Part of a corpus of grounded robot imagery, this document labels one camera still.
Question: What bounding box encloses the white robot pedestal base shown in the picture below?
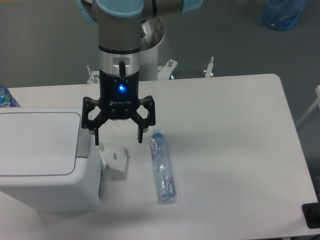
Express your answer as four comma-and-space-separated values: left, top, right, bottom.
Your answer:
98, 17, 178, 81

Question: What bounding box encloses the white push-lid trash can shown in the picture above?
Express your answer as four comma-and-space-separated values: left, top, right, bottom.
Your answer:
0, 107, 103, 212

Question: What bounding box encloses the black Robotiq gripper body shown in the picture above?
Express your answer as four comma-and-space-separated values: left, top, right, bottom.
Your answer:
98, 70, 140, 120

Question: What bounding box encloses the white frame at right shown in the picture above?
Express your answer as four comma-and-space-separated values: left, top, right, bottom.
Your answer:
295, 85, 320, 129

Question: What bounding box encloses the empty clear plastic bottle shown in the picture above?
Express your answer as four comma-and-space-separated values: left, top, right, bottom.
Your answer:
149, 129, 177, 204

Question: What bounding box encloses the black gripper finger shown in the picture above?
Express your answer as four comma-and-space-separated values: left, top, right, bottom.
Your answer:
129, 95, 156, 144
81, 96, 111, 146

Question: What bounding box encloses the black device at edge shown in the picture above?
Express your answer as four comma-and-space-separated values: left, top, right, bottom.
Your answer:
302, 202, 320, 229

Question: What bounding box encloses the crumpled white paper carton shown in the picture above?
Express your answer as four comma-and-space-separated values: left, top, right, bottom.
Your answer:
97, 142, 130, 181

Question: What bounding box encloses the blue labelled bottle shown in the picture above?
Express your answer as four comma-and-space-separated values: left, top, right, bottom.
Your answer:
0, 84, 21, 108

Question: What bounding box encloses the blue plastic bag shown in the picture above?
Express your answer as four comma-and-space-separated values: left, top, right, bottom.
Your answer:
261, 0, 308, 31

